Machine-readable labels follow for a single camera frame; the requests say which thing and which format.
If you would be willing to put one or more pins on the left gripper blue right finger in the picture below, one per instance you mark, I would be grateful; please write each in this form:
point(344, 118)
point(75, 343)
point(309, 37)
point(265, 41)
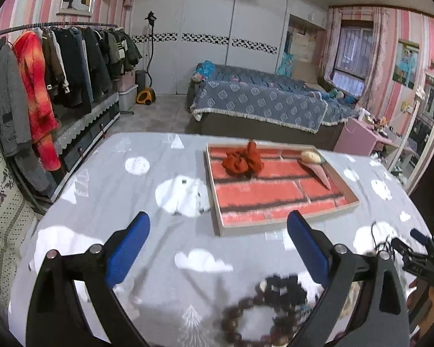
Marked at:
point(379, 317)

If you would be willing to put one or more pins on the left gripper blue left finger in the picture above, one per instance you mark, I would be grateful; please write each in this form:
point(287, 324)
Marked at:
point(55, 315)

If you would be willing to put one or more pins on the brick-pattern jewelry tray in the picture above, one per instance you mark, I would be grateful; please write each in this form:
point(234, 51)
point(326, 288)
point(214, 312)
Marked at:
point(262, 203)

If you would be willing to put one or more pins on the person's right hand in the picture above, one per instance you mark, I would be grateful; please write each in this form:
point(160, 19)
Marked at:
point(420, 305)

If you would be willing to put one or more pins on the white framed mirror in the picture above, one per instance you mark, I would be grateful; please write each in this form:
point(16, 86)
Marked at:
point(416, 147)

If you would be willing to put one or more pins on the pink bedside table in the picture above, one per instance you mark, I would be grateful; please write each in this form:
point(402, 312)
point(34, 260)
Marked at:
point(357, 138)

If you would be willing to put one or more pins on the pink hair clip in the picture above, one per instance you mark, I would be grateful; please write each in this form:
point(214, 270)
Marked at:
point(314, 162)

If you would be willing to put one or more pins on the metal clothes rack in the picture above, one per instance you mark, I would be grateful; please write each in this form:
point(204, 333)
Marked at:
point(80, 129)

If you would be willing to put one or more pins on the barred window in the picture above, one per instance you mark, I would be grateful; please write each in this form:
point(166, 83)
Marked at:
point(353, 57)

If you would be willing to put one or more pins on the grey quilted coat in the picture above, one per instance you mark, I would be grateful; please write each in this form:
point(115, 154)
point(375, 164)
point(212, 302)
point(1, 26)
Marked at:
point(15, 134)

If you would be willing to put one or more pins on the orange fabric scrunchie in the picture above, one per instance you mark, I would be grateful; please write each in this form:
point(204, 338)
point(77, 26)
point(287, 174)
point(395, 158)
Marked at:
point(244, 161)

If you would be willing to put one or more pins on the red orange fleece robe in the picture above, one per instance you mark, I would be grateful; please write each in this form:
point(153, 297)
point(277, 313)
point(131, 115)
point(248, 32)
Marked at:
point(30, 57)

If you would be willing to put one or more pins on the pink storage box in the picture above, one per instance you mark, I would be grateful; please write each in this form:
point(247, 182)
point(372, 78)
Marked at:
point(127, 90)

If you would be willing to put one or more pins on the blue patterned bed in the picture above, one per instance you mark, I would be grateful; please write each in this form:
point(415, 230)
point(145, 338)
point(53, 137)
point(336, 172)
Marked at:
point(243, 103)

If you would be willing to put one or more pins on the dark hanging jackets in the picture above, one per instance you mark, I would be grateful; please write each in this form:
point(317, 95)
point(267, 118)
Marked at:
point(75, 70)

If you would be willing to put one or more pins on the white sliding wardrobe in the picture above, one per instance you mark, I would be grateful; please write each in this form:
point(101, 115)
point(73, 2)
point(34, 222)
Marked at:
point(176, 35)

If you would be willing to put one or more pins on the wall poster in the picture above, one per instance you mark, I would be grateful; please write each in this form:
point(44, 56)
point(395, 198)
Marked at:
point(406, 63)

